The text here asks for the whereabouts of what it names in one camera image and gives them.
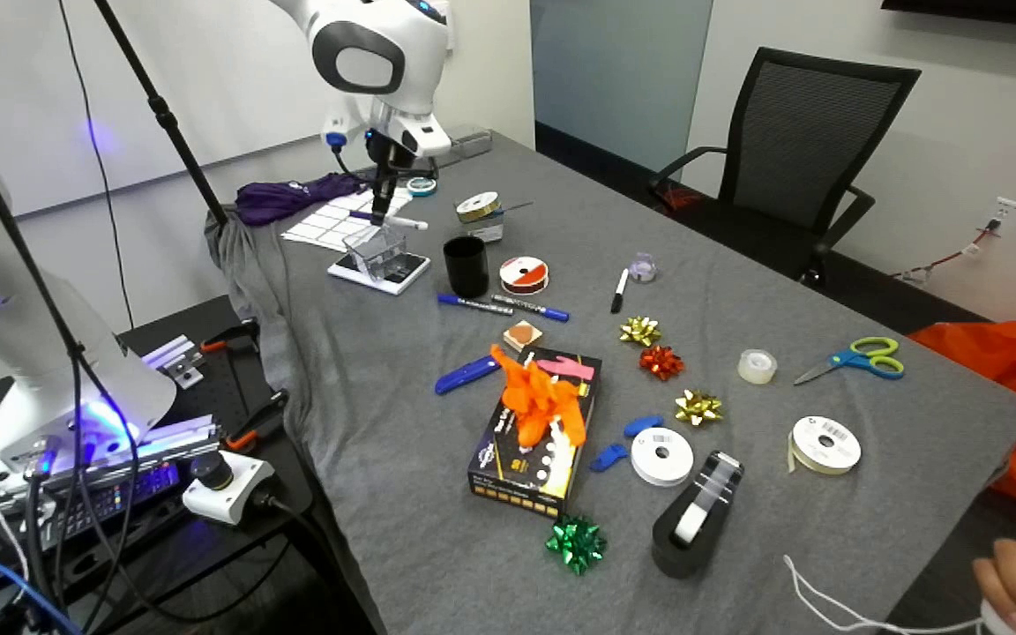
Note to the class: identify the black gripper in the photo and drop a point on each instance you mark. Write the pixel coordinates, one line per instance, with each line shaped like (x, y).
(389, 153)

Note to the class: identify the black cup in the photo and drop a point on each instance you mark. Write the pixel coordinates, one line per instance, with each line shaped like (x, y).
(467, 270)

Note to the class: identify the blue utility knife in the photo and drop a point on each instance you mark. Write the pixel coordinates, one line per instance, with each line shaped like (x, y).
(467, 375)

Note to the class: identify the blue marker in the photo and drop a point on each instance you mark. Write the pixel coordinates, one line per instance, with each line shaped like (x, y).
(474, 303)
(531, 307)

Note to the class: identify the black marker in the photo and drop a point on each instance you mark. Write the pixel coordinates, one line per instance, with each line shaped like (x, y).
(617, 292)

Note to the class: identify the blue tape roll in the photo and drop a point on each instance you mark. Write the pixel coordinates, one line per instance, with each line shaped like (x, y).
(423, 185)

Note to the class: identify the clear plastic box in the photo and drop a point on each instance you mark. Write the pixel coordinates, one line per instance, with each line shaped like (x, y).
(370, 252)

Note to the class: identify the white label sheets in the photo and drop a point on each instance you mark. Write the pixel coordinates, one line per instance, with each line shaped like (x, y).
(317, 232)

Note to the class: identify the white tablet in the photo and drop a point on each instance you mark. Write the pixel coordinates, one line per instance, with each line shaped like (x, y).
(396, 278)

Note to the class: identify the purple cloth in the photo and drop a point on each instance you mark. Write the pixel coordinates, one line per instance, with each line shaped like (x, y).
(283, 198)

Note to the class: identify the orange ribbon spool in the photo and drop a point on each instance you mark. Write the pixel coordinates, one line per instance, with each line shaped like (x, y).
(522, 278)

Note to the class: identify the small wooden block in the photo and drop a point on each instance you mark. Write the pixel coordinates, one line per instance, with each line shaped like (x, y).
(522, 337)

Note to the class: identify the pink eraser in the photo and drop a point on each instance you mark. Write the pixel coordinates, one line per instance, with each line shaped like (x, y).
(564, 367)

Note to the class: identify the orange ribbon bow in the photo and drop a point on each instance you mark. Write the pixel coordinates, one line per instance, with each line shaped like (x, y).
(545, 401)

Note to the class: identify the small clear cap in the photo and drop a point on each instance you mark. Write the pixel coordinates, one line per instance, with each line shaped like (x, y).
(642, 270)

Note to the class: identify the gold gift bow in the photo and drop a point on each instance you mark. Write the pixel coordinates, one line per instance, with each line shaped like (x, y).
(697, 407)
(638, 332)

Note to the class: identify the black cardboard box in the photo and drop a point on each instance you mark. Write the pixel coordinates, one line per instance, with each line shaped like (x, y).
(528, 477)

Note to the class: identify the red gift bow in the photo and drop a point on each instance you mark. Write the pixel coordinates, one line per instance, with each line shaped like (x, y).
(659, 361)

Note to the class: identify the white black power adapter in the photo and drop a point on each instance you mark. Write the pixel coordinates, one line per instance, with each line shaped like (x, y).
(227, 488)

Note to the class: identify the blue plastic clip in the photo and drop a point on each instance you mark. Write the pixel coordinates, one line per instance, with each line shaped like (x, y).
(611, 455)

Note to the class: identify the gray tablecloth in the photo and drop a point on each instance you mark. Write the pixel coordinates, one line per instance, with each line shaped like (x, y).
(741, 293)

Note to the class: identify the white tape roll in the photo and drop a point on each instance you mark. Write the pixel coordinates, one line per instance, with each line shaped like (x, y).
(659, 455)

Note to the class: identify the green gift bow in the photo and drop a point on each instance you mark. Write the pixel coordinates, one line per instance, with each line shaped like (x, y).
(575, 544)

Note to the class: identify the clear tape roll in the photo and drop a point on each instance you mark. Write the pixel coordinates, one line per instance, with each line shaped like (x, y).
(755, 367)

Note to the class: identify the black office chair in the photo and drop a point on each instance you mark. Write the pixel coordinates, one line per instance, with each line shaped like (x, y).
(810, 127)

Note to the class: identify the black tape dispenser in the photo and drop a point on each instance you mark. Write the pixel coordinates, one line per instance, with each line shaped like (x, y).
(688, 530)

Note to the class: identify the white yellow ribbon spool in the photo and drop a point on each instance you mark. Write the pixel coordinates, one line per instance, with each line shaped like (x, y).
(825, 444)

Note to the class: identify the blue green scissors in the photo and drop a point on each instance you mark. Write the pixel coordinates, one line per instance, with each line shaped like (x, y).
(864, 361)

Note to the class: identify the orange bag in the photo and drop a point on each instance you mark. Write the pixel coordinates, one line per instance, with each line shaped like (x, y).
(1012, 375)

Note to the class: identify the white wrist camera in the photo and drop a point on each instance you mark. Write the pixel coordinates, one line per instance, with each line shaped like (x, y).
(423, 140)

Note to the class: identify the black camera tripod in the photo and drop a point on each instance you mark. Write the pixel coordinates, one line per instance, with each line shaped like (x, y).
(160, 111)

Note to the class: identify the silver metal bracket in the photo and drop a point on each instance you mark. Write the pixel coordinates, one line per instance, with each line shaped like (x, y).
(174, 356)

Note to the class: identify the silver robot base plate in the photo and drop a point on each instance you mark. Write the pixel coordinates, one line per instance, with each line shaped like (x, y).
(160, 444)

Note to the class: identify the black wall television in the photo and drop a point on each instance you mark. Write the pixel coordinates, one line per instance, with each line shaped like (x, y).
(978, 7)

